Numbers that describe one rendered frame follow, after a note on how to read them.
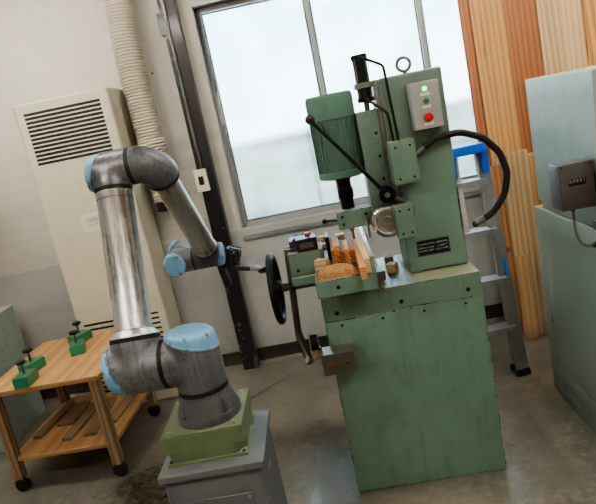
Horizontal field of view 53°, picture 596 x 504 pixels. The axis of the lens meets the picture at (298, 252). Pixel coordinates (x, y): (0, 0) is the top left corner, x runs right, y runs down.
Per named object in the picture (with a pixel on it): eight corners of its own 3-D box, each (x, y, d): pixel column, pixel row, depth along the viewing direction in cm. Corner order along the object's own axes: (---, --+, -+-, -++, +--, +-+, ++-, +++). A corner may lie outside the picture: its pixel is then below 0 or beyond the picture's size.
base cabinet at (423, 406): (351, 433, 277) (322, 288, 261) (476, 412, 273) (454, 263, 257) (358, 493, 233) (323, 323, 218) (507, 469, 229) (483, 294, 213)
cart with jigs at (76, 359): (70, 426, 345) (37, 322, 331) (165, 410, 339) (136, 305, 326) (12, 498, 281) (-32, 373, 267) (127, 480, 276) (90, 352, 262)
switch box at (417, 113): (412, 130, 212) (405, 85, 209) (440, 125, 212) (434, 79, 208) (415, 131, 206) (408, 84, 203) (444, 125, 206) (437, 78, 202)
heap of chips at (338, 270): (317, 274, 212) (315, 264, 211) (356, 267, 211) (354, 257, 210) (317, 281, 203) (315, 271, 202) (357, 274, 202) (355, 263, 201)
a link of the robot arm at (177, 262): (187, 252, 226) (194, 242, 237) (158, 257, 227) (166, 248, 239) (193, 275, 228) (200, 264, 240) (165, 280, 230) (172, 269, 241)
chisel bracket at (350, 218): (339, 231, 236) (335, 210, 234) (374, 224, 235) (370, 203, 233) (340, 234, 229) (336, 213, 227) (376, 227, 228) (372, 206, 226)
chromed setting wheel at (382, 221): (373, 239, 221) (368, 206, 219) (406, 233, 221) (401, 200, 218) (374, 241, 219) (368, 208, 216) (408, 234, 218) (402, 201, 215)
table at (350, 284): (296, 261, 263) (293, 248, 261) (364, 248, 261) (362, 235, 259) (291, 304, 204) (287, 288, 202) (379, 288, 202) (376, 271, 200)
